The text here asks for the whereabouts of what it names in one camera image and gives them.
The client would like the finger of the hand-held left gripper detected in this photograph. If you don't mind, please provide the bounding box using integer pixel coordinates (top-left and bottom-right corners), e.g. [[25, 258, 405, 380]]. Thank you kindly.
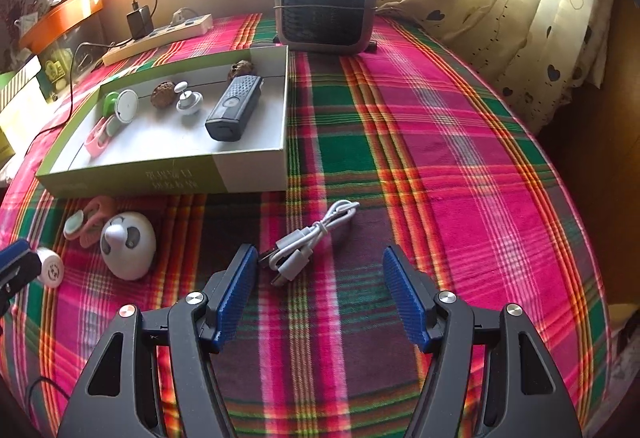
[[0, 239, 31, 272], [0, 252, 42, 319]]

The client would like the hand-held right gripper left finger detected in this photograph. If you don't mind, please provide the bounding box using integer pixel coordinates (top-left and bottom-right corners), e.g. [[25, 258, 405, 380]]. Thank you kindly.
[[57, 243, 259, 438]]

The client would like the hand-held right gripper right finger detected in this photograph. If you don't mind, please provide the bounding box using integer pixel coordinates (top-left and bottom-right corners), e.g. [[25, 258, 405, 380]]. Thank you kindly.
[[382, 245, 583, 438]]

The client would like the small white round device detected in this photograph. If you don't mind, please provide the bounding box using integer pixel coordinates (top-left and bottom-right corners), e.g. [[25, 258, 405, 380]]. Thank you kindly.
[[36, 248, 66, 288]]

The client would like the white usb cable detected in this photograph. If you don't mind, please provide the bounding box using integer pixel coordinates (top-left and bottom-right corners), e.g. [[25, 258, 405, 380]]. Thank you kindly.
[[257, 199, 361, 288]]

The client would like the pink clip with white disc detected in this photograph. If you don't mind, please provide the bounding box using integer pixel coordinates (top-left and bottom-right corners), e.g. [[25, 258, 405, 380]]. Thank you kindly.
[[85, 115, 121, 156], [63, 195, 117, 248]]

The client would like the white shallow box green rim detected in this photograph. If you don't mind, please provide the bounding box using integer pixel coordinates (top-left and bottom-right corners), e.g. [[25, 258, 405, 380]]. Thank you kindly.
[[35, 45, 290, 199]]

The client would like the green and white spool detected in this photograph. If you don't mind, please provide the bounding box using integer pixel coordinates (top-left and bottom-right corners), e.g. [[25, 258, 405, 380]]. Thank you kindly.
[[104, 89, 140, 125]]

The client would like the black rectangular perforated device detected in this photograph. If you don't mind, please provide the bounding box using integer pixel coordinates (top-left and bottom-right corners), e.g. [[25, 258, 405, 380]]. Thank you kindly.
[[205, 74, 263, 142]]

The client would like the white knob device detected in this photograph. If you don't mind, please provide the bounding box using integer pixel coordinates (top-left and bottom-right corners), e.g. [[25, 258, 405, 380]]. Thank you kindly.
[[175, 81, 203, 115]]

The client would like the brown carved walnut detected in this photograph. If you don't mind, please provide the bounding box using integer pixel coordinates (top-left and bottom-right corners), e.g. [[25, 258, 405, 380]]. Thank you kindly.
[[227, 60, 257, 82], [151, 81, 176, 109]]

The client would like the plaid blanket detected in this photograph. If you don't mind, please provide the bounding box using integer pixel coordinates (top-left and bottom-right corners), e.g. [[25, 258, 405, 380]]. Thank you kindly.
[[0, 11, 613, 438]]

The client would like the white dome-shaped device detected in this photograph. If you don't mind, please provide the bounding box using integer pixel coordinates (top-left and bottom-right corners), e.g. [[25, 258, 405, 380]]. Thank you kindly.
[[100, 211, 157, 281]]

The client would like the yellow-green box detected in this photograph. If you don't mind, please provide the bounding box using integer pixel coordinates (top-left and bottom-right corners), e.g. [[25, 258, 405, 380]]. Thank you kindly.
[[0, 106, 32, 161]]

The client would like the striped box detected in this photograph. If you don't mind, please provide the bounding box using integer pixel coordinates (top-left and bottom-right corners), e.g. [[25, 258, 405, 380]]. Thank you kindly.
[[0, 67, 43, 111]]

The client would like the clear container yellow label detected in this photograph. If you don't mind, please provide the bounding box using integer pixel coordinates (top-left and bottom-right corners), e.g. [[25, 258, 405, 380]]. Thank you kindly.
[[35, 38, 76, 99]]

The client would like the orange tray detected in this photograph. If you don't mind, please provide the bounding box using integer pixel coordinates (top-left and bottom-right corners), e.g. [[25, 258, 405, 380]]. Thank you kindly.
[[19, 0, 104, 54]]

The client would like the beige power strip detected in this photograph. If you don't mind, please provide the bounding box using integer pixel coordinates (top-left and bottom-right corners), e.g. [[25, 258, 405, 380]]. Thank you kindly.
[[101, 13, 215, 66]]

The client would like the black charger adapter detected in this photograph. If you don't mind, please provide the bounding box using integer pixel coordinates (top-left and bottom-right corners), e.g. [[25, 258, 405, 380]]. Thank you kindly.
[[126, 0, 158, 40]]

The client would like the cream curtain with hearts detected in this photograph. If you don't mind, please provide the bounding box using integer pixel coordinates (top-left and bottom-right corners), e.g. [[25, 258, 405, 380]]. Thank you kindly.
[[375, 0, 618, 134]]

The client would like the grey portable heater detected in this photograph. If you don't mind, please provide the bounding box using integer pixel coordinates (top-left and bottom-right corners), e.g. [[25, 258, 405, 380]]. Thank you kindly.
[[275, 0, 381, 55]]

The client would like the thin black wire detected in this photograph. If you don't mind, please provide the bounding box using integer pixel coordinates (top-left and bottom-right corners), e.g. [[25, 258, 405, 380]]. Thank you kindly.
[[24, 375, 67, 420]]

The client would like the black cable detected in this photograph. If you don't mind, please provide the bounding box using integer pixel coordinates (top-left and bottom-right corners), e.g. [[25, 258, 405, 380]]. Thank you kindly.
[[37, 41, 108, 136]]

